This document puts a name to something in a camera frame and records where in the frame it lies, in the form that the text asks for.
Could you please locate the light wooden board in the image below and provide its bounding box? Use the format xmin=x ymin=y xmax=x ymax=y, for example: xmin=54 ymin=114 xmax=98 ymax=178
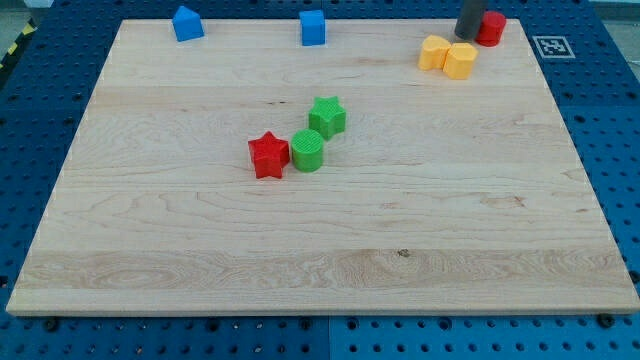
xmin=7 ymin=19 xmax=639 ymax=317

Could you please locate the white fiducial marker tag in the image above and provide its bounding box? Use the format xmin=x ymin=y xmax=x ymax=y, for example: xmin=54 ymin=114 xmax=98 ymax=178
xmin=532 ymin=35 xmax=575 ymax=59

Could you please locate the green cylinder block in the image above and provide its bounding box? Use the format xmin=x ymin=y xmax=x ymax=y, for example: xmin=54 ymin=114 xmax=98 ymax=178
xmin=291 ymin=129 xmax=324 ymax=172

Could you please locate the red star block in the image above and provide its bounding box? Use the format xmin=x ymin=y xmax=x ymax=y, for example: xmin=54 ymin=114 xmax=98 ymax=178
xmin=248 ymin=131 xmax=290 ymax=179

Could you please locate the yellow heart block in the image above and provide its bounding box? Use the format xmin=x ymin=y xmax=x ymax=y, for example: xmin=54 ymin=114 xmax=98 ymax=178
xmin=418 ymin=35 xmax=451 ymax=71

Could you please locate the yellow black hazard tape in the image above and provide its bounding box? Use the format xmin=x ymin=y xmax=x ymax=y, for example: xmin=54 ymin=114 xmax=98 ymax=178
xmin=1 ymin=18 xmax=37 ymax=73

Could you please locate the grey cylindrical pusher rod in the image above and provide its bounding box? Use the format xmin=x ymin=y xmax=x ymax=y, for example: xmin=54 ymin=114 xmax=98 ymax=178
xmin=454 ymin=0 xmax=489 ymax=40

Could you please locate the red cylinder block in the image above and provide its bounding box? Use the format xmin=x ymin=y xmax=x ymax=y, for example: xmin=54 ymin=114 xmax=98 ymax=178
xmin=475 ymin=11 xmax=507 ymax=47

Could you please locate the blue pentagon block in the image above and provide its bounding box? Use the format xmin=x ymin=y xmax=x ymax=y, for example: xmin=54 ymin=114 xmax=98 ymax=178
xmin=171 ymin=5 xmax=204 ymax=42

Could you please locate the green star block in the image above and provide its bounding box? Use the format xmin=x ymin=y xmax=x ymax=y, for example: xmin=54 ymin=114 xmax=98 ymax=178
xmin=308 ymin=96 xmax=347 ymax=140

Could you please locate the blue cube block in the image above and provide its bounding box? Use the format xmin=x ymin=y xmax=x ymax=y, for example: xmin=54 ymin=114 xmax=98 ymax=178
xmin=299 ymin=10 xmax=326 ymax=46

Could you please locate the yellow hexagon block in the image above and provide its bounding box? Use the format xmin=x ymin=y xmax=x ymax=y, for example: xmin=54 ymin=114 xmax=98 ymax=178
xmin=443 ymin=43 xmax=478 ymax=80

